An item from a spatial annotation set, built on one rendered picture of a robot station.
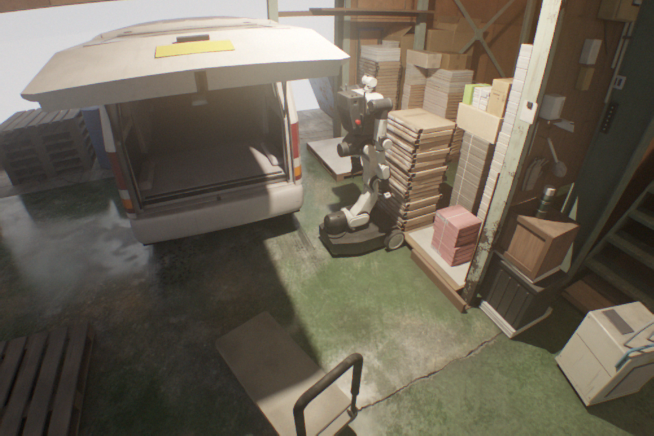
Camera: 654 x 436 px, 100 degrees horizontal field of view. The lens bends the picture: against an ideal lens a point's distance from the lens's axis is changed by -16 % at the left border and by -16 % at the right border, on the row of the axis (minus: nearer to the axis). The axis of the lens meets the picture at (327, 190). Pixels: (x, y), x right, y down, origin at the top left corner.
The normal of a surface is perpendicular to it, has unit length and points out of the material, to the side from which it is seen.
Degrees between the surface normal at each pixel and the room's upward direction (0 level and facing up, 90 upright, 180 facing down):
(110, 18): 90
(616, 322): 0
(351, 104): 90
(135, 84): 106
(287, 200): 87
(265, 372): 0
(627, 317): 0
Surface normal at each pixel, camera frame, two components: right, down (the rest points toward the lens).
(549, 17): -0.92, 0.20
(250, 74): 0.37, 0.70
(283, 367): 0.00, -0.86
